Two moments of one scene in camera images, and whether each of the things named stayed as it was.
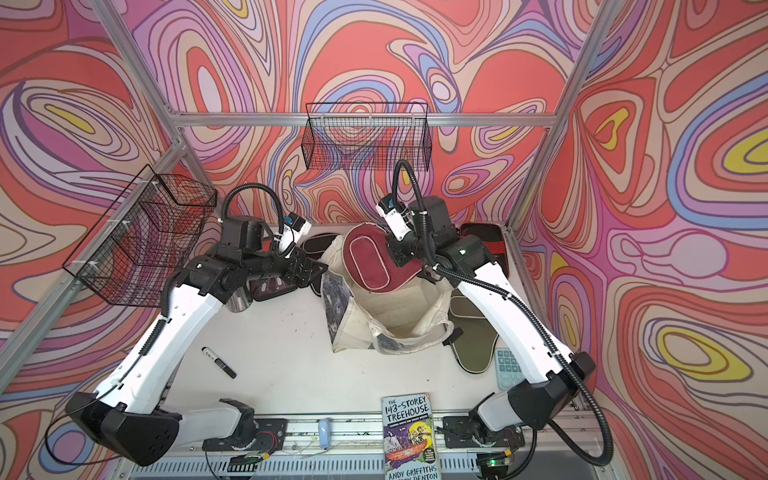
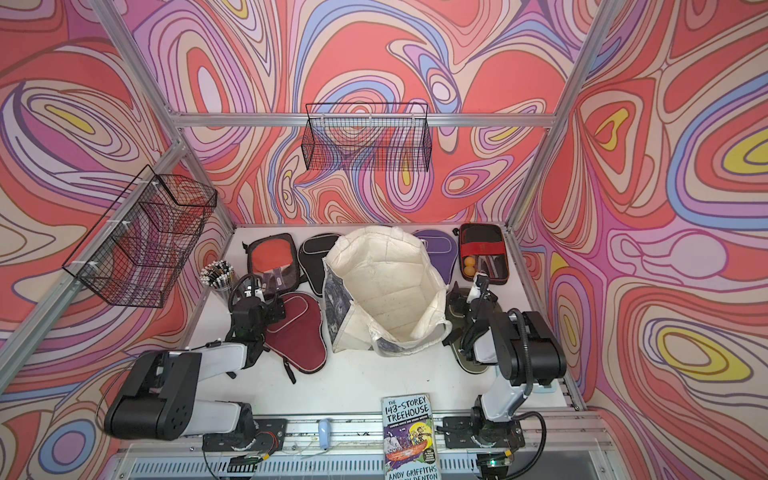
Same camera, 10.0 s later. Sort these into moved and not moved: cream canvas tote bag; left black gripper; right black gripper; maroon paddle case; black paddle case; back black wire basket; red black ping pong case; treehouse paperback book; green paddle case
Moved: left black gripper; right black gripper; maroon paddle case
Not moved: black paddle case; treehouse paperback book; red black ping pong case; cream canvas tote bag; back black wire basket; green paddle case
